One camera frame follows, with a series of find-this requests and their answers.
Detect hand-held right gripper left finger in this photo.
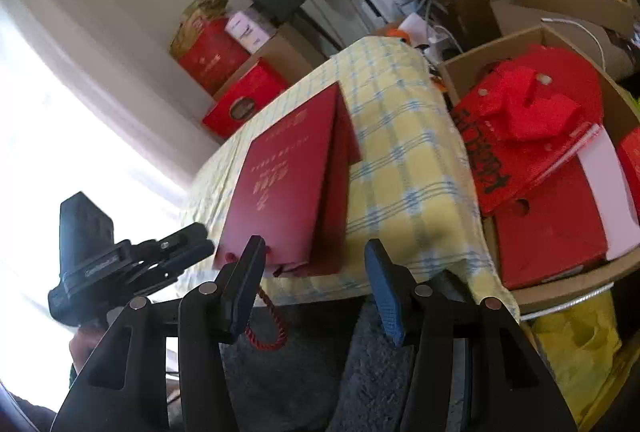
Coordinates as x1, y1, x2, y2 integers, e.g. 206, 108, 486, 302
50, 235, 267, 432

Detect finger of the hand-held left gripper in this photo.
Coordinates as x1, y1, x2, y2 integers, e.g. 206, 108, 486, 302
142, 239, 217, 295
131, 222, 209, 263

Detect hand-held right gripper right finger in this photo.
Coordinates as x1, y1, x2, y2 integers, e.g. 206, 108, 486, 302
364, 239, 578, 432

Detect dark red gift box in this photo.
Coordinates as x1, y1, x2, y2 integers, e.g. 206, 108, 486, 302
212, 81, 363, 353

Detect red plastic bags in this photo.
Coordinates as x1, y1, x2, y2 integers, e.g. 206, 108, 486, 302
450, 105, 603, 215

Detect red cardboard box with hole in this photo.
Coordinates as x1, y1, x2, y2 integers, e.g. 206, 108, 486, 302
492, 157, 611, 290

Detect large cardboard box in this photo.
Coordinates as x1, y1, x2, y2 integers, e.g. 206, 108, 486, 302
440, 25, 640, 313

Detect pink box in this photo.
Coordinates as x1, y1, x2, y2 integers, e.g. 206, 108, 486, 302
580, 127, 640, 260

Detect person's left hand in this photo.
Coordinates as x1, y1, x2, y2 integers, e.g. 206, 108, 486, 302
69, 323, 107, 379

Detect white sheer curtain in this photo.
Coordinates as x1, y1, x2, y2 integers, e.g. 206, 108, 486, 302
0, 0, 236, 413

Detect yellow plaid tablecloth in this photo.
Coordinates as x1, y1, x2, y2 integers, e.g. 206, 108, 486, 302
181, 37, 521, 320

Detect red gift box oval label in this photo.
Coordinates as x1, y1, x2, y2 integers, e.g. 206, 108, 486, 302
202, 58, 291, 139

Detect red gold-print gift bag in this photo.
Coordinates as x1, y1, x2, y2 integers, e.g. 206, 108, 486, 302
177, 16, 251, 83

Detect brown closed cardboard box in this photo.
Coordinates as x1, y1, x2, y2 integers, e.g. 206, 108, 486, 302
212, 30, 331, 100

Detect white tissue pack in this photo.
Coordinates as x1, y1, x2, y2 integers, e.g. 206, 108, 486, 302
225, 10, 276, 53

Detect gold shopping bag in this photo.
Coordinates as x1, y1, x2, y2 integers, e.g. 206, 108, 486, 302
170, 0, 231, 58

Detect white paper sheet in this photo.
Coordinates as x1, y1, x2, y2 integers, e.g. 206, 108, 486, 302
400, 12, 436, 43

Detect white power adapter with cable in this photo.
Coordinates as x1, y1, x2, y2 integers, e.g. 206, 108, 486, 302
427, 25, 458, 52

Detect white charging cable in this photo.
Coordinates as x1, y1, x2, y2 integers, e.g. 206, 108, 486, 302
542, 16, 607, 70

